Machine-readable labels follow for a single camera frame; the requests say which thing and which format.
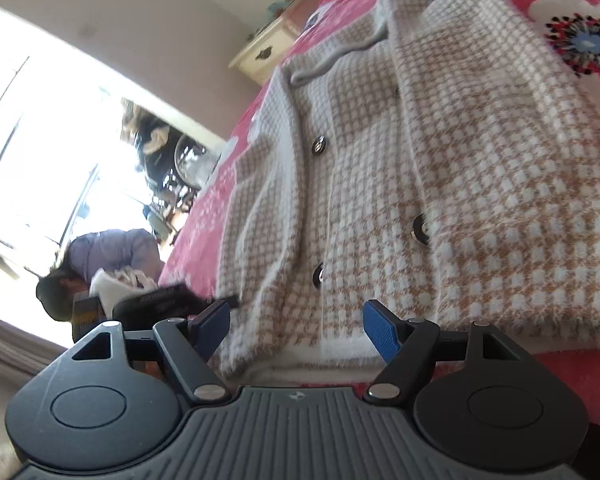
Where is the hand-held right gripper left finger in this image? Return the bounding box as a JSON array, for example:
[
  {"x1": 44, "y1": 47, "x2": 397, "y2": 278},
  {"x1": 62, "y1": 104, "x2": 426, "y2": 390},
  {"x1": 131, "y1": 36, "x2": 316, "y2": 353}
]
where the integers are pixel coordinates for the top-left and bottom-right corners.
[{"x1": 64, "y1": 300, "x2": 232, "y2": 407}]

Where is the black wheelchair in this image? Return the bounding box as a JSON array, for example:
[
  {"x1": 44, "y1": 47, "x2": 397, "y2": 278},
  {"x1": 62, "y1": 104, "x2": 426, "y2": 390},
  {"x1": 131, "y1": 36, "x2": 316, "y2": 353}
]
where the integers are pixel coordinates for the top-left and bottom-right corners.
[{"x1": 121, "y1": 99, "x2": 223, "y2": 213}]

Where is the grey curtain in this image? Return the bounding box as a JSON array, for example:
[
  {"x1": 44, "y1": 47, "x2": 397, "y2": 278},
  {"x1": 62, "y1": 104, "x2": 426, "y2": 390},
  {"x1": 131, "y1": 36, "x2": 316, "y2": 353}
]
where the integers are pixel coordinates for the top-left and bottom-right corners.
[{"x1": 0, "y1": 305, "x2": 67, "y2": 377}]

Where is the beige houndstooth cardigan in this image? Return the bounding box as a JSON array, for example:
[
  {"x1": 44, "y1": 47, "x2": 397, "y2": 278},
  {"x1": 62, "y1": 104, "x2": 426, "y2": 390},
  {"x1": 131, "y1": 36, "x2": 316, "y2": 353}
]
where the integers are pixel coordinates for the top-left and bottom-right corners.
[{"x1": 214, "y1": 0, "x2": 600, "y2": 378}]

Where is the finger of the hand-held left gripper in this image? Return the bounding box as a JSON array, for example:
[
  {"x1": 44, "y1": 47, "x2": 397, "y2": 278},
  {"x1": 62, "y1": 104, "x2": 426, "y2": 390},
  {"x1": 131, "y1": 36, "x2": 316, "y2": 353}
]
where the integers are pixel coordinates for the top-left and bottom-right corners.
[{"x1": 195, "y1": 293, "x2": 242, "y2": 311}]

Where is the cream nightstand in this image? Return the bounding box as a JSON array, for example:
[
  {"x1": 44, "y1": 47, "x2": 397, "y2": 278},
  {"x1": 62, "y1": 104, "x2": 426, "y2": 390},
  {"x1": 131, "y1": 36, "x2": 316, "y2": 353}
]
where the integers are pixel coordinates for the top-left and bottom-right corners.
[{"x1": 227, "y1": 0, "x2": 333, "y2": 87}]

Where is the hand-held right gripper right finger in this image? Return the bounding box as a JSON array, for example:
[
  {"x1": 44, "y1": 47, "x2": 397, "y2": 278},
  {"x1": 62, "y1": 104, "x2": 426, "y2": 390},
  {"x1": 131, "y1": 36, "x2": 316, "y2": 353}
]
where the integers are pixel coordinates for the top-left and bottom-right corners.
[{"x1": 361, "y1": 300, "x2": 537, "y2": 407}]

